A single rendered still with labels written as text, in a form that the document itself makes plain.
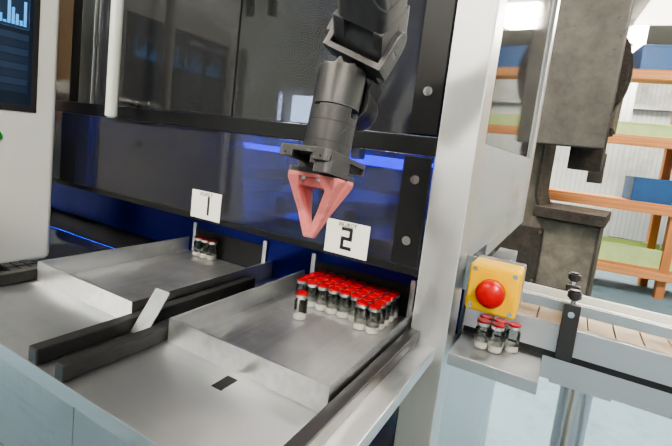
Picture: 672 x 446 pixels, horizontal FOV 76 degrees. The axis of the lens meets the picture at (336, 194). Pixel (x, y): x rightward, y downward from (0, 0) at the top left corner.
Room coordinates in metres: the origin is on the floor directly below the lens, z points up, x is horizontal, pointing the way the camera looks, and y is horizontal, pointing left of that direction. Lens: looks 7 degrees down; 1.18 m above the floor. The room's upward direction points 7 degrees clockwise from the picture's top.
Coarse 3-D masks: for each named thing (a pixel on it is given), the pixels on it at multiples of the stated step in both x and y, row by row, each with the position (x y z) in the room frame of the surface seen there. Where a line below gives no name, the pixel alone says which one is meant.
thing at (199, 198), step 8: (192, 192) 0.92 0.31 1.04; (200, 192) 0.91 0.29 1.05; (208, 192) 0.90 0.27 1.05; (192, 200) 0.92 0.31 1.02; (200, 200) 0.91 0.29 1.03; (216, 200) 0.89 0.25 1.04; (192, 208) 0.92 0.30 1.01; (200, 208) 0.91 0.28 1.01; (216, 208) 0.89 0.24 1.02; (200, 216) 0.91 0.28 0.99; (208, 216) 0.90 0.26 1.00; (216, 216) 0.89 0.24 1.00
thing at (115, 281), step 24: (168, 240) 0.98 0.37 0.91; (48, 264) 0.73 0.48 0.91; (72, 264) 0.79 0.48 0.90; (96, 264) 0.83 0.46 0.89; (120, 264) 0.87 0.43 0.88; (144, 264) 0.88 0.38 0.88; (168, 264) 0.90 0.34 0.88; (192, 264) 0.92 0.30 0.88; (216, 264) 0.94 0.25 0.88; (264, 264) 0.89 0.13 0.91; (72, 288) 0.68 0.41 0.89; (96, 288) 0.65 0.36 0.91; (120, 288) 0.74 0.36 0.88; (144, 288) 0.75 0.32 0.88; (168, 288) 0.77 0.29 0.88; (192, 288) 0.71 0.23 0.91; (120, 312) 0.62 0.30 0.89
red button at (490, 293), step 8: (488, 280) 0.60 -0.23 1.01; (480, 288) 0.60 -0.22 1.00; (488, 288) 0.59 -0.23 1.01; (496, 288) 0.59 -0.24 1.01; (480, 296) 0.60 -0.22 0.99; (488, 296) 0.59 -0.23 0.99; (496, 296) 0.59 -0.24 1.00; (504, 296) 0.59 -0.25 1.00; (488, 304) 0.59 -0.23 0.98; (496, 304) 0.59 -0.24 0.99
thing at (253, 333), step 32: (256, 288) 0.73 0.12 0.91; (288, 288) 0.82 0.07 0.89; (192, 320) 0.61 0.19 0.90; (224, 320) 0.66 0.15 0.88; (256, 320) 0.67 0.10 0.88; (288, 320) 0.69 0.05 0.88; (320, 320) 0.70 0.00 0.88; (192, 352) 0.55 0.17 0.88; (224, 352) 0.52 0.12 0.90; (256, 352) 0.57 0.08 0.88; (288, 352) 0.58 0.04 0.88; (320, 352) 0.59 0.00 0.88; (352, 352) 0.60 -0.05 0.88; (288, 384) 0.48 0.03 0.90; (320, 384) 0.46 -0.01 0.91
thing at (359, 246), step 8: (328, 224) 0.76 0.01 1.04; (336, 224) 0.75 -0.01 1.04; (344, 224) 0.74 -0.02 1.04; (352, 224) 0.74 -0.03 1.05; (328, 232) 0.76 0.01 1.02; (336, 232) 0.75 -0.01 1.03; (344, 232) 0.74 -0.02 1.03; (360, 232) 0.73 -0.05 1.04; (368, 232) 0.72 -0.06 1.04; (328, 240) 0.76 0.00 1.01; (336, 240) 0.75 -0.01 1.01; (344, 240) 0.74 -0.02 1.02; (352, 240) 0.73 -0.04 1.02; (360, 240) 0.73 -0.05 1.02; (368, 240) 0.72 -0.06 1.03; (328, 248) 0.76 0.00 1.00; (336, 248) 0.75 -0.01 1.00; (352, 248) 0.73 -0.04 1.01; (360, 248) 0.73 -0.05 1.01; (352, 256) 0.73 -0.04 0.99; (360, 256) 0.72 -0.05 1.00
